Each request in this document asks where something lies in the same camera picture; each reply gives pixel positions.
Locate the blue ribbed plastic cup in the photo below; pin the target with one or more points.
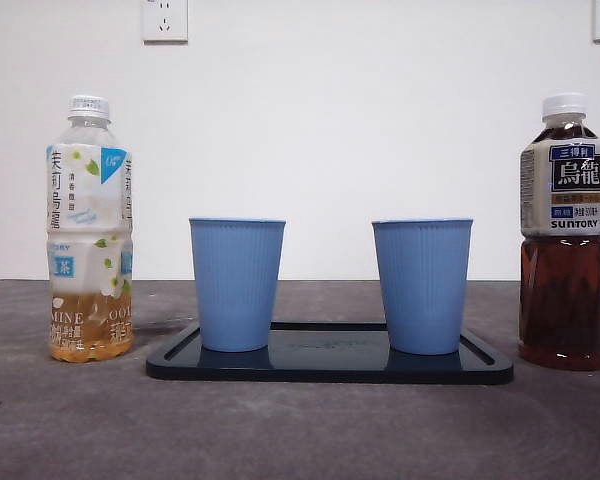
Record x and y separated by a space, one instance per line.
422 285
236 285

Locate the jasmine tea bottle pale label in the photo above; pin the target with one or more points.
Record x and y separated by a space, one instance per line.
87 225

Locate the dark oolong tea bottle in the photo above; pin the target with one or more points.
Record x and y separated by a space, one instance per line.
565 300

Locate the dark blue flat tray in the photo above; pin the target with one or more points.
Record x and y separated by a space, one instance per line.
330 369

